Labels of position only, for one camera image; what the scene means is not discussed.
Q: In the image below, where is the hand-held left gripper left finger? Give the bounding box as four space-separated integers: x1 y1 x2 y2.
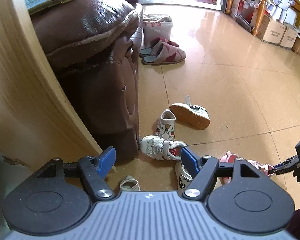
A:
34 146 117 203

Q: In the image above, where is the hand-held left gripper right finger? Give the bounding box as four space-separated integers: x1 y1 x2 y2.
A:
181 146 272 202

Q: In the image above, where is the pink shoe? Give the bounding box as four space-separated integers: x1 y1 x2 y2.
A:
247 159 274 176
219 151 239 185

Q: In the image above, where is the white shoe black trim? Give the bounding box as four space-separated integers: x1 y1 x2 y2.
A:
175 160 194 195

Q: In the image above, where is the white knit shoe striped strap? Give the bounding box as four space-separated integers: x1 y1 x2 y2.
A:
119 175 141 192
154 109 177 142

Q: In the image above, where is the white shoe maroon stripe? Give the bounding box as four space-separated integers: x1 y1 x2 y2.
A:
140 135 188 161

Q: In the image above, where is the white shoe black round emblem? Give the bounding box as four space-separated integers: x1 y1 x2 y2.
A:
169 95 211 130

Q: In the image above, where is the brown leather sofa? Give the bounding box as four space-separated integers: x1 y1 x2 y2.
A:
30 0 144 159

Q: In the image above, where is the pink and red slipper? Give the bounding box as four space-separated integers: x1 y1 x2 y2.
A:
142 41 187 65
139 37 180 57

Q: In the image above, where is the cardboard box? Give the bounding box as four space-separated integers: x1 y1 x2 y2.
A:
280 25 300 49
256 14 288 44

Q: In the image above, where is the wooden cabinet door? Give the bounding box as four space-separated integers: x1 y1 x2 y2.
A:
0 0 117 173

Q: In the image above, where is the floral plastic bag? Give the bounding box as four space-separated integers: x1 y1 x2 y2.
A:
142 14 174 47

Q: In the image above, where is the dark oblong object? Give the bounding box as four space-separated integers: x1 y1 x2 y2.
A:
234 14 253 33

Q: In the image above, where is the wooden table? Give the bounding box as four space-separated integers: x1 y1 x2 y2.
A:
225 0 300 53

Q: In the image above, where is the white appliance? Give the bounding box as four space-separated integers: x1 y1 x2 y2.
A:
269 0 295 22

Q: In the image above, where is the red box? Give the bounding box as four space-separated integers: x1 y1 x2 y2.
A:
231 0 255 23

